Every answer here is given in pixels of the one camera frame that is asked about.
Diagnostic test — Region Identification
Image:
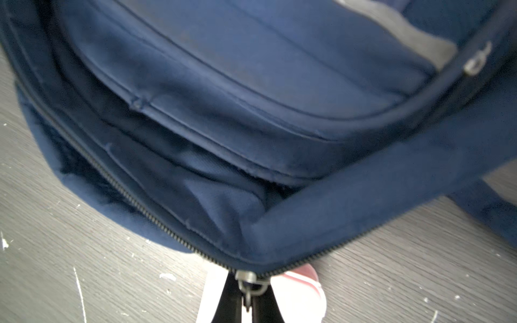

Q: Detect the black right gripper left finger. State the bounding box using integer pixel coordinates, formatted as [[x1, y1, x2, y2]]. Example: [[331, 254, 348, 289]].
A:
[[211, 273, 242, 323]]

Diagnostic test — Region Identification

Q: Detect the pink pencil case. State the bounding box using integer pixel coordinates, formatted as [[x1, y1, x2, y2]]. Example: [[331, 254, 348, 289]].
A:
[[196, 265, 327, 322]]

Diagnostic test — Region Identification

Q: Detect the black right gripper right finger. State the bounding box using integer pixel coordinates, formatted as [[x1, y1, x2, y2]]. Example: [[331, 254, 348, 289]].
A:
[[251, 287, 284, 323]]

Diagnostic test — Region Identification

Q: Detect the navy blue school backpack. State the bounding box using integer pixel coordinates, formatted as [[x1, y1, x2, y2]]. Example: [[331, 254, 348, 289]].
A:
[[1, 1, 516, 301]]

